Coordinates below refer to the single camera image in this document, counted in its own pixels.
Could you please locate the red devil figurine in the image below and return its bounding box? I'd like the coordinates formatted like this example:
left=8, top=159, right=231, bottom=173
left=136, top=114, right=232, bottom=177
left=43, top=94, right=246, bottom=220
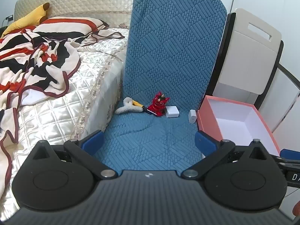
left=147, top=92, right=171, bottom=118

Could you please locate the blue textured chair cushion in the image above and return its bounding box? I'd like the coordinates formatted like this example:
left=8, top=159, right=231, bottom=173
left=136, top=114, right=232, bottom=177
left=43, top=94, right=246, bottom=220
left=92, top=0, right=228, bottom=176

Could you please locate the white fluffy hair claw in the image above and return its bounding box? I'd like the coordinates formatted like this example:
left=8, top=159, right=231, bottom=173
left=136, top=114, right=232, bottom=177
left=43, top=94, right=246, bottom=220
left=115, top=97, right=144, bottom=114

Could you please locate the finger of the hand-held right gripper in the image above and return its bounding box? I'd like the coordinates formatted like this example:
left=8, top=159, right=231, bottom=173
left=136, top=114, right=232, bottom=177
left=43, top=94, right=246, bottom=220
left=269, top=149, right=300, bottom=169

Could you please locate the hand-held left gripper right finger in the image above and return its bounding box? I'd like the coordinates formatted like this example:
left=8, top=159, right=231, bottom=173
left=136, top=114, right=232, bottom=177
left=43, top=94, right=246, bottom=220
left=181, top=131, right=275, bottom=180

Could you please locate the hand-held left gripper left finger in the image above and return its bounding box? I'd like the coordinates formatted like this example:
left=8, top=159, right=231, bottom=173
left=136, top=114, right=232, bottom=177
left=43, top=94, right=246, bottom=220
left=30, top=130, right=118, bottom=181

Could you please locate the pink cardboard box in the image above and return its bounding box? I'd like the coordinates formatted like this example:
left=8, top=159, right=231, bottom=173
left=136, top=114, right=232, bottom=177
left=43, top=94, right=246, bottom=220
left=196, top=95, right=281, bottom=156

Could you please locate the striped red black blanket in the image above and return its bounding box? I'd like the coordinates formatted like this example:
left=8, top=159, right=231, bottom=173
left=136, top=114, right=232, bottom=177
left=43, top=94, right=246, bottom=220
left=0, top=26, right=126, bottom=193

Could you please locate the white charger cube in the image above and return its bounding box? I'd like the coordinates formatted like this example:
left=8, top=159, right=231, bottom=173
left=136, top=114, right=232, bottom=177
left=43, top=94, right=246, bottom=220
left=165, top=106, right=180, bottom=118

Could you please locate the beige quilted headboard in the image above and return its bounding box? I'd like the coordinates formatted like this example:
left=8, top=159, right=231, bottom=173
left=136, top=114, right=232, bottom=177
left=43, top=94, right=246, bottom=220
left=14, top=0, right=150, bottom=30

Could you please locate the yellow black screwdriver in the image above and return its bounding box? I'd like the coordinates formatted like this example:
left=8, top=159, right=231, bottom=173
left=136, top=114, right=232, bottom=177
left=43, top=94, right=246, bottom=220
left=132, top=100, right=158, bottom=116

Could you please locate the striped pillow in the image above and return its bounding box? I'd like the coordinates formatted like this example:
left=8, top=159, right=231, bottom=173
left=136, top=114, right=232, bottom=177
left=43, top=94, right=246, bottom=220
left=35, top=17, right=109, bottom=41

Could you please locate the yellow plush toy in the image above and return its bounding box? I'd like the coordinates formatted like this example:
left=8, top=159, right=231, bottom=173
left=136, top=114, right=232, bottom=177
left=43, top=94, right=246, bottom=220
left=1, top=3, right=50, bottom=38

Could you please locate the black curved metal frame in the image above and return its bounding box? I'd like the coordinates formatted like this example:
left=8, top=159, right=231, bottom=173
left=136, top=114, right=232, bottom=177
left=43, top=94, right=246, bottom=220
left=272, top=63, right=300, bottom=132

